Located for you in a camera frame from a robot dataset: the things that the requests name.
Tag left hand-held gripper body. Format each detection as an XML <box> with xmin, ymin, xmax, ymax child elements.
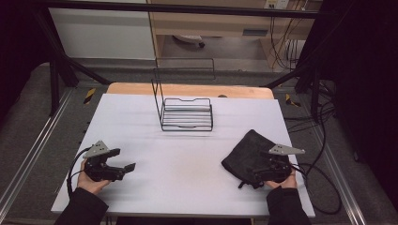
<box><xmin>83</xmin><ymin>140</ymin><xmax>126</xmax><ymax>183</ymax></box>

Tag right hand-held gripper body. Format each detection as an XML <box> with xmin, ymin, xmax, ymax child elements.
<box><xmin>264</xmin><ymin>143</ymin><xmax>306</xmax><ymax>184</ymax></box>

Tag dark grey towel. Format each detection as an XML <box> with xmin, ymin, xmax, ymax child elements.
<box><xmin>221</xmin><ymin>128</ymin><xmax>294</xmax><ymax>190</ymax></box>

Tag black wire rack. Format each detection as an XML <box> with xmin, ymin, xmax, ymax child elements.
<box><xmin>151</xmin><ymin>57</ymin><xmax>216</xmax><ymax>132</ymax></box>

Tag person's right hand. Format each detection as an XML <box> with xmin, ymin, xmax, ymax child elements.
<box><xmin>265</xmin><ymin>168</ymin><xmax>299</xmax><ymax>189</ymax></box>

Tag person's left hand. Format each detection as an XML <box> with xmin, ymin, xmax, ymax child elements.
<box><xmin>77</xmin><ymin>159</ymin><xmax>112</xmax><ymax>195</ymax></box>

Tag yellow black floor tape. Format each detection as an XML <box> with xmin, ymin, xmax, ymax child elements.
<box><xmin>284</xmin><ymin>93</ymin><xmax>300</xmax><ymax>108</ymax></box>
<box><xmin>83</xmin><ymin>87</ymin><xmax>97</xmax><ymax>105</ymax></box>

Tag wooden table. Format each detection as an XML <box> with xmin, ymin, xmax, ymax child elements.
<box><xmin>106</xmin><ymin>82</ymin><xmax>275</xmax><ymax>100</ymax></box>

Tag white cabinet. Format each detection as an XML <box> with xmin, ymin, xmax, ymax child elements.
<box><xmin>48</xmin><ymin>7</ymin><xmax>157</xmax><ymax>60</ymax></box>

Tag black curtain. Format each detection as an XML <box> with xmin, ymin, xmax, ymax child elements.
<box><xmin>313</xmin><ymin>0</ymin><xmax>398</xmax><ymax>214</ymax></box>
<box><xmin>0</xmin><ymin>0</ymin><xmax>51</xmax><ymax>126</ymax></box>

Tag white chair base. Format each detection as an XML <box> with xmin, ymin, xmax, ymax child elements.
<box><xmin>172</xmin><ymin>34</ymin><xmax>206</xmax><ymax>49</ymax></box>

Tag light wooden desk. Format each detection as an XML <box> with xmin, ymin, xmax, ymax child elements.
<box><xmin>146</xmin><ymin>0</ymin><xmax>323</xmax><ymax>68</ymax></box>

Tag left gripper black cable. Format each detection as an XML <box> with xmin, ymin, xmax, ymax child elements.
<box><xmin>66</xmin><ymin>146</ymin><xmax>92</xmax><ymax>200</ymax></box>

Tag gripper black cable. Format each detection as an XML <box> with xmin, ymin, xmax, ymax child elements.
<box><xmin>66</xmin><ymin>146</ymin><xmax>92</xmax><ymax>200</ymax></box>
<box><xmin>290</xmin><ymin>162</ymin><xmax>343</xmax><ymax>216</ymax></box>

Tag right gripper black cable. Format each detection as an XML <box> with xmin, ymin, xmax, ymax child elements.
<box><xmin>290</xmin><ymin>162</ymin><xmax>343</xmax><ymax>216</ymax></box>

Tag aluminium floor rail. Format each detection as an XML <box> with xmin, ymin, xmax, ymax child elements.
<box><xmin>308</xmin><ymin>121</ymin><xmax>367</xmax><ymax>225</ymax></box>
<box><xmin>0</xmin><ymin>88</ymin><xmax>74</xmax><ymax>217</ymax></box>

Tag black floor cables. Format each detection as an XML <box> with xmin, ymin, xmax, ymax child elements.
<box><xmin>283</xmin><ymin>81</ymin><xmax>337</xmax><ymax>176</ymax></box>

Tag black metal frame leg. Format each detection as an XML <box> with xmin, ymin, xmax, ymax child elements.
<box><xmin>31</xmin><ymin>8</ymin><xmax>112</xmax><ymax>116</ymax></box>
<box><xmin>264</xmin><ymin>62</ymin><xmax>323</xmax><ymax>123</ymax></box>

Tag hanging black cable bundle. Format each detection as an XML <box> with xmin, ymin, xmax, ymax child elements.
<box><xmin>270</xmin><ymin>17</ymin><xmax>306</xmax><ymax>71</ymax></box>

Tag white wall socket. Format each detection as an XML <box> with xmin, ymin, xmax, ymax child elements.
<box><xmin>264</xmin><ymin>0</ymin><xmax>290</xmax><ymax>9</ymax></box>

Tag black metal frame bar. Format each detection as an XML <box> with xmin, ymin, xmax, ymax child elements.
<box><xmin>37</xmin><ymin>0</ymin><xmax>327</xmax><ymax>20</ymax></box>

